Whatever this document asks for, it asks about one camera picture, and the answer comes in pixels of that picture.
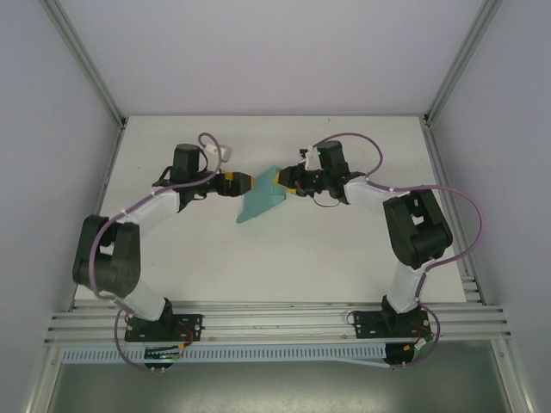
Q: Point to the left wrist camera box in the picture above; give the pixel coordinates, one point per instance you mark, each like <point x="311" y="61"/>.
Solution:
<point x="227" y="152"/>

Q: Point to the aluminium frame post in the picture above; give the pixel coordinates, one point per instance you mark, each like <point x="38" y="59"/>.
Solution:
<point x="82" y="60"/>
<point x="462" y="60"/>

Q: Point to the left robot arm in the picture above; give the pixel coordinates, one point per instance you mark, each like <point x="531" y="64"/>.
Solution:
<point x="112" y="258"/>

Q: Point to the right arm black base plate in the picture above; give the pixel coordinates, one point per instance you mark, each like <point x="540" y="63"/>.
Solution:
<point x="370" y="327"/>

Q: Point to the aluminium cross beam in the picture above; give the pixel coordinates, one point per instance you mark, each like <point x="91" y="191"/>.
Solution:
<point x="275" y="320"/>

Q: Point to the teal corrugated paper box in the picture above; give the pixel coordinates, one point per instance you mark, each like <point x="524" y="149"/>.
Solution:
<point x="258" y="202"/>

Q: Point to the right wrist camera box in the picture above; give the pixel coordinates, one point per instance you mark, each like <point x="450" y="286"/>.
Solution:
<point x="309" y="157"/>

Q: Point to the aluminium table side rail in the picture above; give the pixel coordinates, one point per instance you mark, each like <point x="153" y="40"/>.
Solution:
<point x="441" y="172"/>
<point x="105" y="180"/>

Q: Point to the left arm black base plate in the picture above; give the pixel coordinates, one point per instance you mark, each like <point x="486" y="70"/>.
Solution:
<point x="146" y="332"/>

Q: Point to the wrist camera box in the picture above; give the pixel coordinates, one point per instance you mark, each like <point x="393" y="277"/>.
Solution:
<point x="227" y="152"/>
<point x="309" y="157"/>

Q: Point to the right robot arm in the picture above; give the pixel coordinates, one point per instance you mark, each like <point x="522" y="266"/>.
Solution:
<point x="417" y="232"/>

